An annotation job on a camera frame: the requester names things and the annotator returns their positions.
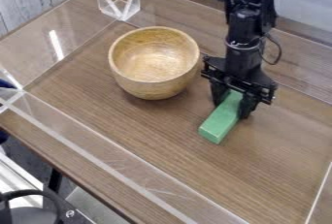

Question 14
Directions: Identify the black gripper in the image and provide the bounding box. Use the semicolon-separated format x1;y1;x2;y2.
201;55;277;119

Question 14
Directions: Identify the green rectangular block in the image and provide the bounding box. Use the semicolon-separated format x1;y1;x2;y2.
198;91;243;144

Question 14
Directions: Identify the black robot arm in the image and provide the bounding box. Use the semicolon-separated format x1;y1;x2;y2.
201;0;277;119

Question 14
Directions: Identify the brown wooden bowl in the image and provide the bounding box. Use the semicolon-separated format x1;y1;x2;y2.
107;26;200;100

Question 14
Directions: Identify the black table leg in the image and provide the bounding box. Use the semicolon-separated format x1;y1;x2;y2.
48;169;63;193

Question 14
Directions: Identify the blue object at edge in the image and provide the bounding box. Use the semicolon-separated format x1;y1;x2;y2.
0;79;16;89

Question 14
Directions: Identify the clear acrylic tray wall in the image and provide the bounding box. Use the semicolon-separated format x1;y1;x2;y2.
0;0;332;224

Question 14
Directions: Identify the grey metal bracket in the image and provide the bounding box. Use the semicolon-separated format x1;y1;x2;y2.
43;191;97;224

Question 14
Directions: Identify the black cable loop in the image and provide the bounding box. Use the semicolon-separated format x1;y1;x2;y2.
0;188;66;224

